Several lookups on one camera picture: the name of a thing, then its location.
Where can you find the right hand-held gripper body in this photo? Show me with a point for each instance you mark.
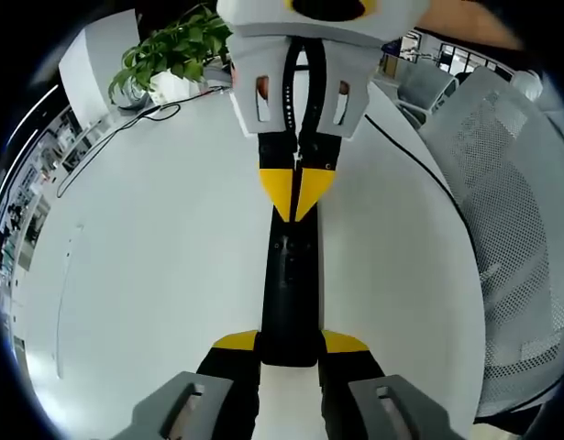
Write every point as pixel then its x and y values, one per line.
pixel 263 16

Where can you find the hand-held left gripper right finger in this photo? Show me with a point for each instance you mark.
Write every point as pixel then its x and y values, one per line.
pixel 364 403

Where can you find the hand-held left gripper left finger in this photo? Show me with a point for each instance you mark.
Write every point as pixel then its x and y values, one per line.
pixel 208 403

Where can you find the black remote control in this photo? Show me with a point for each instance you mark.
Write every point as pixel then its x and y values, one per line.
pixel 293 293

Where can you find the green potted plant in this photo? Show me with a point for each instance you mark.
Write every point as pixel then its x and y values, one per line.
pixel 180 43

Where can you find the white plant pot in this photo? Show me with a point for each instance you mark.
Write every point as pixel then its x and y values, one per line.
pixel 171 87

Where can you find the white mesh chair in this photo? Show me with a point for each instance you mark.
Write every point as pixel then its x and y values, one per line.
pixel 423 91

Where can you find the grey curved object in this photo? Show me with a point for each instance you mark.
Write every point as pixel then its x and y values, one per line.
pixel 132 98

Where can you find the grey mesh chair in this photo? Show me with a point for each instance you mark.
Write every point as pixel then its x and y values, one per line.
pixel 511 229

